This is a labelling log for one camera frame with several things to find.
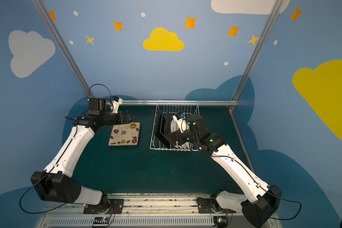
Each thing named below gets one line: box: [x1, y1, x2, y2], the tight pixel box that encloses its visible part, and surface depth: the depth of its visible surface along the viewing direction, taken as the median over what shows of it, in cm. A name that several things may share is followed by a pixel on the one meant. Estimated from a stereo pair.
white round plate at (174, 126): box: [171, 118, 179, 133], surface depth 88 cm
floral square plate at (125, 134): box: [107, 122, 141, 146], surface depth 104 cm
